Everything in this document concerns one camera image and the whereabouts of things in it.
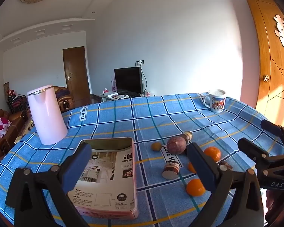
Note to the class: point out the pink slender object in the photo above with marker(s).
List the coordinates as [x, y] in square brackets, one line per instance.
[113, 82]

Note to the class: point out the pink metal tin box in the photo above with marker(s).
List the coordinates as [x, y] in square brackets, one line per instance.
[108, 144]

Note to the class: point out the small yellow-brown fruit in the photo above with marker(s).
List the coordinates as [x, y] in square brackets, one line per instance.
[156, 146]

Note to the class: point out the dark brown wooden door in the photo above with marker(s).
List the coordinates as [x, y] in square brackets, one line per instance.
[75, 73]

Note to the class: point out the orange tangerine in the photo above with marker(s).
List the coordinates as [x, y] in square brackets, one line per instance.
[195, 187]
[212, 153]
[191, 167]

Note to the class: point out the black television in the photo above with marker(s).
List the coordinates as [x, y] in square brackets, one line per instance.
[128, 80]

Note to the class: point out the dark stacked chairs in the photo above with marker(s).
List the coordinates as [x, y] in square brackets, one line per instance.
[16, 101]

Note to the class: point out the low television stand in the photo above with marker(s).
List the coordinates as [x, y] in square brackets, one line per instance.
[113, 97]

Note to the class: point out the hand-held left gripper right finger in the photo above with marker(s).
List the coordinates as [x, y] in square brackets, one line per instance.
[200, 165]

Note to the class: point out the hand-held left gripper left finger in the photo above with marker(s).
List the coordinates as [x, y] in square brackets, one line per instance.
[77, 167]

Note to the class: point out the purple passion fruit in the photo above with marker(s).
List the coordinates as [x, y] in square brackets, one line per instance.
[176, 145]

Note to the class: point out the light orange wooden door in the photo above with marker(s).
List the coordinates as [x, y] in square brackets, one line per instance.
[269, 59]

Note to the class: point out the brown leather sofa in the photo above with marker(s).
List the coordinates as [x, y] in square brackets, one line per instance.
[11, 123]

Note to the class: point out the printed paper leaflet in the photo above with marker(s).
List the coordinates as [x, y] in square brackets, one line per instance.
[104, 184]

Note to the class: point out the brass door knob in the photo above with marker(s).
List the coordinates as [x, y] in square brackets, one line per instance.
[265, 78]

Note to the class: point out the small wooden side table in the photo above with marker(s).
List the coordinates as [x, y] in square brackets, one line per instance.
[26, 127]

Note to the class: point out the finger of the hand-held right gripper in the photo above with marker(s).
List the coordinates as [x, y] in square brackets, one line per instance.
[272, 126]
[250, 147]

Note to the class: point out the pink floral pillow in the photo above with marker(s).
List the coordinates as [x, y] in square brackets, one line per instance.
[0, 126]

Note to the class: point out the pink electric kettle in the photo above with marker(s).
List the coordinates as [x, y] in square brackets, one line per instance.
[47, 115]

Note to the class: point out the blue plaid tablecloth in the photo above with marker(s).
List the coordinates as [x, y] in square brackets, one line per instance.
[156, 118]

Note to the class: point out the white printed mug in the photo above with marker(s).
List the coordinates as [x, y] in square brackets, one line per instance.
[217, 102]

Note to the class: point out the white wall socket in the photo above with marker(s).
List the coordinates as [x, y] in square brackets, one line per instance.
[140, 62]

